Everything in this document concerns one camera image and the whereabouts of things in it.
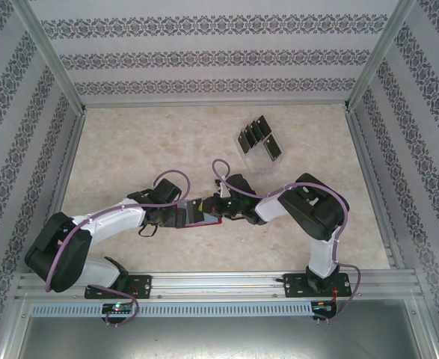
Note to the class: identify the aluminium frame bar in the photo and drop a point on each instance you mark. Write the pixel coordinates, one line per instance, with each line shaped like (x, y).
(13, 329)
(425, 329)

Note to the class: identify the small circuit board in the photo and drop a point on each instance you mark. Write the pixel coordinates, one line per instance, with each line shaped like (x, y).
(118, 308)
(324, 307)

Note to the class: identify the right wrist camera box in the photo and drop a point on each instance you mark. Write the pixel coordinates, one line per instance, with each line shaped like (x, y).
(239, 186)

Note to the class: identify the aluminium frame rail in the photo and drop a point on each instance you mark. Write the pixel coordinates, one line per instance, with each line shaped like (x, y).
(367, 164)
(62, 179)
(215, 104)

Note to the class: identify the grey metal sheet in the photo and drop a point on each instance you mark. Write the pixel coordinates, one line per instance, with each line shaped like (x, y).
(219, 340)

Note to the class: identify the wide aluminium mounting rail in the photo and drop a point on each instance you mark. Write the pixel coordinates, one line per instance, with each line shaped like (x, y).
(219, 286)

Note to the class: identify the black VIP card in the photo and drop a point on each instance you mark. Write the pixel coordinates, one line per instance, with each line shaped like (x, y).
(264, 124)
(252, 136)
(272, 146)
(196, 211)
(258, 130)
(245, 144)

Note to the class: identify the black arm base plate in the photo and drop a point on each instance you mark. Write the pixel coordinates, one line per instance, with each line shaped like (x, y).
(142, 286)
(294, 286)

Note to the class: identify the aluminium frame post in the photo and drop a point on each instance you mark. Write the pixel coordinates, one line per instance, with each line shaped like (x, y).
(51, 56)
(376, 56)

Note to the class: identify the clear acrylic card stand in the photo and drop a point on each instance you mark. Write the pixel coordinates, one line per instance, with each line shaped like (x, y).
(258, 164)

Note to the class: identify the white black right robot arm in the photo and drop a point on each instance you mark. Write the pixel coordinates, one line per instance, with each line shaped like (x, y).
(271, 207)

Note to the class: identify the red leather card holder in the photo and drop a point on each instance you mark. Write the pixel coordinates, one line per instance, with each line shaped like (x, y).
(204, 224)

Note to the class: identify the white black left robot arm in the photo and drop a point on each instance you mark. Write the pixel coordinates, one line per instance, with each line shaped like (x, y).
(110, 220)

